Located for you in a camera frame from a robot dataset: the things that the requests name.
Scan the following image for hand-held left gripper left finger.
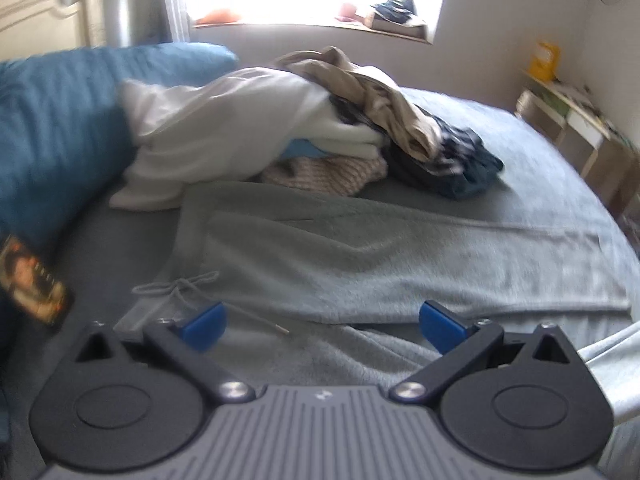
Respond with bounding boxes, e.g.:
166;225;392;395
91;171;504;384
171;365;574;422
75;302;256;405

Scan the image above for light blue cloth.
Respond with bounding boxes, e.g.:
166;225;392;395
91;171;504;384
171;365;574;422
282;137;332;162

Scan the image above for white wooden desk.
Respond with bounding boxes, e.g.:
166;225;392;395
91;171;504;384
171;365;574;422
515;67;640;216

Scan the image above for yellow box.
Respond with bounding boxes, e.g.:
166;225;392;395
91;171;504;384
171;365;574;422
529;41;561;82

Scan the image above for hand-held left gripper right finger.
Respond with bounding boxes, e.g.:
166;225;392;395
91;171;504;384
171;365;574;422
390;300;583;405

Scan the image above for cream ornate headboard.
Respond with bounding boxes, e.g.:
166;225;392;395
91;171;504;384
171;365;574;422
0;0;108;61

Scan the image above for dark bundle on windowsill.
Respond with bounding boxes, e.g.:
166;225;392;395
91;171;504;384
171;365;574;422
371;0;429;29

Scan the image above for beige garment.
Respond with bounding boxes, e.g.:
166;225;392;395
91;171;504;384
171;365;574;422
272;46;443;161

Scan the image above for orange and black printed card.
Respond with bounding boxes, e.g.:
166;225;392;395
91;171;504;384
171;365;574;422
0;234;76;327

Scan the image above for light grey cloth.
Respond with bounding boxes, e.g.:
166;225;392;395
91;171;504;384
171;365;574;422
579;319;640;480

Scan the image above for grey fleece pants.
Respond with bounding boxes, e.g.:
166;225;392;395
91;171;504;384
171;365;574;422
112;180;632;336

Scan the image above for dark teal garment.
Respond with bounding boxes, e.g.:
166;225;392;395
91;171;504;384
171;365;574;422
387;142;505;202

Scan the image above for white garment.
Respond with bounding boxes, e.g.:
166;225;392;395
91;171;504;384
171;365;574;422
109;67;386;211

